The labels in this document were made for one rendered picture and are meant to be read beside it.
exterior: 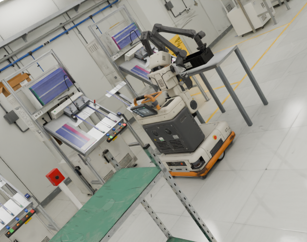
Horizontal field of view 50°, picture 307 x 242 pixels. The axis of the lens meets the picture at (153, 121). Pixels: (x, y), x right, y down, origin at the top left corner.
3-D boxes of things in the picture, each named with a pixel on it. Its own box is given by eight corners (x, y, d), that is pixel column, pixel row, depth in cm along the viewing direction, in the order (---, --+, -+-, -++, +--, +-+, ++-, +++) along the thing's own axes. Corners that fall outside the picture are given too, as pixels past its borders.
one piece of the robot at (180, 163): (191, 167, 323) (187, 160, 321) (165, 167, 356) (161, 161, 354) (193, 165, 324) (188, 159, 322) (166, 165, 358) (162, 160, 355)
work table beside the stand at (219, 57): (251, 126, 366) (216, 65, 344) (206, 131, 422) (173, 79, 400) (268, 102, 390) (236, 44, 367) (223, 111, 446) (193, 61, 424)
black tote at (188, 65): (171, 76, 390) (166, 68, 387) (179, 68, 399) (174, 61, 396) (206, 64, 344) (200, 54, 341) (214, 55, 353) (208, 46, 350)
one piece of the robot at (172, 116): (199, 163, 324) (154, 93, 301) (165, 163, 368) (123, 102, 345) (217, 141, 342) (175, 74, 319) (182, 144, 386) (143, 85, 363)
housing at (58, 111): (84, 101, 447) (82, 93, 437) (57, 122, 420) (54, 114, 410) (80, 98, 451) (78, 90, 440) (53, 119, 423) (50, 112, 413)
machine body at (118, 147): (140, 162, 461) (115, 127, 444) (107, 198, 423) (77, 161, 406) (116, 163, 512) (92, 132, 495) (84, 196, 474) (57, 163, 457)
